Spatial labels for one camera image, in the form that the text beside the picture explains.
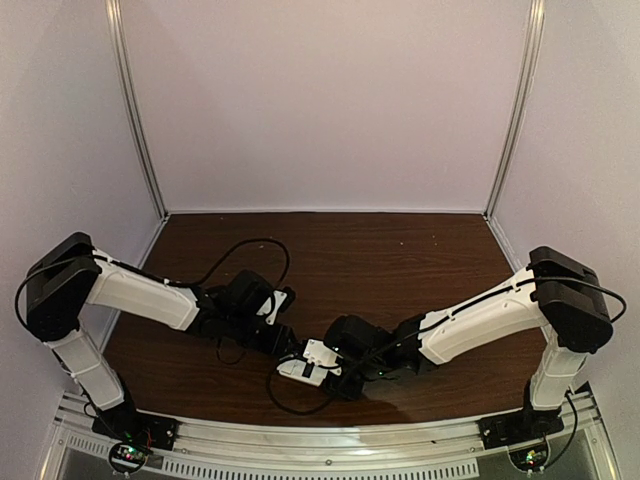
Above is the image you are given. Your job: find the left aluminium frame post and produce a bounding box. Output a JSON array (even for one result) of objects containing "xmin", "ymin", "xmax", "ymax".
[{"xmin": 105, "ymin": 0, "xmax": 168, "ymax": 220}]

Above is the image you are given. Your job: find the right black camera cable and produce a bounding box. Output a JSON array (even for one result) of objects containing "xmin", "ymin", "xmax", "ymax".
[{"xmin": 267, "ymin": 282, "xmax": 629, "ymax": 415}]

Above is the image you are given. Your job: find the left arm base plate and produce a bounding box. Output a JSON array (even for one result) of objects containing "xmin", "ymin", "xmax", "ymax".
[{"xmin": 91, "ymin": 410, "xmax": 179, "ymax": 451}]

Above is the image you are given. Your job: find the black camera cable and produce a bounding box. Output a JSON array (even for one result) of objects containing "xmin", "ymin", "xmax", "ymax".
[
  {"xmin": 14, "ymin": 239, "xmax": 292, "ymax": 341},
  {"xmin": 267, "ymin": 282, "xmax": 629, "ymax": 415}
]

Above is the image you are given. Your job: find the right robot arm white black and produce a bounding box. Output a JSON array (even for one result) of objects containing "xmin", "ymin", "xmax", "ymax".
[{"xmin": 322, "ymin": 246, "xmax": 620, "ymax": 446}]

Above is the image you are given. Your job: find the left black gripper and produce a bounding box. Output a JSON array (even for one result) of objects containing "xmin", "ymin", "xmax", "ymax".
[{"xmin": 226, "ymin": 313, "xmax": 299, "ymax": 361}]

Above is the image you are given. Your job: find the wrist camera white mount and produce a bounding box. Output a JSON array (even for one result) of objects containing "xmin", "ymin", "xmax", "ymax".
[
  {"xmin": 257, "ymin": 287, "xmax": 296, "ymax": 325},
  {"xmin": 302, "ymin": 339, "xmax": 342, "ymax": 370}
]

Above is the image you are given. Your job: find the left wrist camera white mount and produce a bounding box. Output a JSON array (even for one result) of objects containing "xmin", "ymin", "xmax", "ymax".
[{"xmin": 257, "ymin": 287, "xmax": 296, "ymax": 325}]

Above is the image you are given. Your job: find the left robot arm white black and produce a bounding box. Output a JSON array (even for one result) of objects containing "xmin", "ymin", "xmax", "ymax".
[{"xmin": 14, "ymin": 232, "xmax": 296, "ymax": 444}]

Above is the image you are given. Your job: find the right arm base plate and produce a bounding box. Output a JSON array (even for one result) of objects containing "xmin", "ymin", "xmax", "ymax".
[{"xmin": 477, "ymin": 409, "xmax": 564, "ymax": 450}]

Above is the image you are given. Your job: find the left circuit board with LED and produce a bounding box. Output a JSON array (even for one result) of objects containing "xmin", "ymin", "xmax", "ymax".
[{"xmin": 107, "ymin": 442, "xmax": 150, "ymax": 474}]

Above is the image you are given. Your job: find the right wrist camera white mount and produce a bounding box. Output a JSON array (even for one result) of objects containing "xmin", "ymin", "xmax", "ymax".
[{"xmin": 302, "ymin": 339, "xmax": 342, "ymax": 370}]

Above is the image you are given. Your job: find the aluminium frame post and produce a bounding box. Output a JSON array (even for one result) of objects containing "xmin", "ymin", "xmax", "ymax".
[
  {"xmin": 105, "ymin": 0, "xmax": 168, "ymax": 220},
  {"xmin": 484, "ymin": 0, "xmax": 546, "ymax": 221}
]

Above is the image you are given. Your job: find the circuit board with led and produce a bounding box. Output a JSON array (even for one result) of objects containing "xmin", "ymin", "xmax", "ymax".
[
  {"xmin": 107, "ymin": 442, "xmax": 150, "ymax": 474},
  {"xmin": 508, "ymin": 440, "xmax": 550, "ymax": 473}
]

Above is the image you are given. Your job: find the left black camera cable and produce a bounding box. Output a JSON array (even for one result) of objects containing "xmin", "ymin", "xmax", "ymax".
[{"xmin": 14, "ymin": 239, "xmax": 292, "ymax": 341}]

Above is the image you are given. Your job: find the right aluminium frame post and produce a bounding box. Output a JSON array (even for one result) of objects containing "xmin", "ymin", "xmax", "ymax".
[{"xmin": 484, "ymin": 0, "xmax": 546, "ymax": 221}]

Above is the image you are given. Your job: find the right circuit board with LED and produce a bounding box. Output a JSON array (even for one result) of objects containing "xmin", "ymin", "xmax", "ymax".
[{"xmin": 508, "ymin": 440, "xmax": 550, "ymax": 473}]

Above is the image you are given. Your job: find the white red remote control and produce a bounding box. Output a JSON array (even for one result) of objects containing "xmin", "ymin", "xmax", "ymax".
[{"xmin": 276, "ymin": 359, "xmax": 342, "ymax": 387}]

